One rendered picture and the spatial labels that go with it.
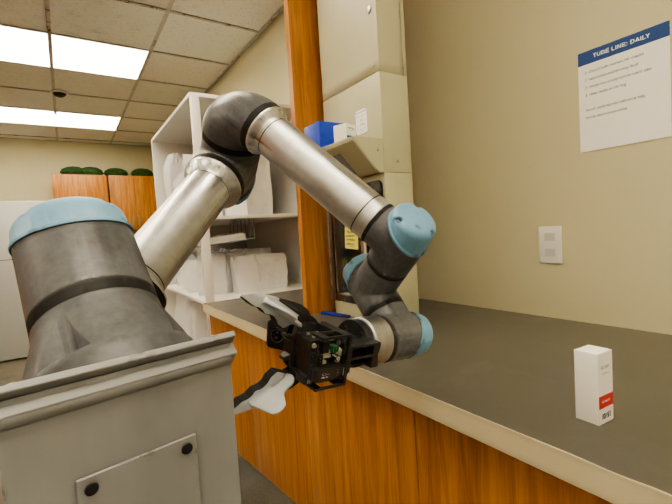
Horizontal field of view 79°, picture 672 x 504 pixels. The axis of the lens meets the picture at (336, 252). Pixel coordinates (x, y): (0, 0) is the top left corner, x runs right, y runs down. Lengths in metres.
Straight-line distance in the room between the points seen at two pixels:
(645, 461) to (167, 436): 0.55
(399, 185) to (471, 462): 0.80
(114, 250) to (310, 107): 1.23
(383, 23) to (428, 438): 1.13
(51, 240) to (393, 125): 1.03
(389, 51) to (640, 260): 0.91
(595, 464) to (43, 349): 0.61
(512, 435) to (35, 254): 0.63
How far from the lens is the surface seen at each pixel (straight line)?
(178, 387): 0.38
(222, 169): 0.79
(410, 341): 0.67
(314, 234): 1.52
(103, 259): 0.45
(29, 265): 0.48
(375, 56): 1.36
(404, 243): 0.61
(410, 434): 0.91
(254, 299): 0.52
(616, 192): 1.34
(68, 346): 0.41
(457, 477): 0.85
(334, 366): 0.55
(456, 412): 0.75
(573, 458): 0.66
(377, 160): 1.24
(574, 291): 1.41
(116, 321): 0.40
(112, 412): 0.37
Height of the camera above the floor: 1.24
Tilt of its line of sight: 3 degrees down
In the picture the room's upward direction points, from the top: 4 degrees counter-clockwise
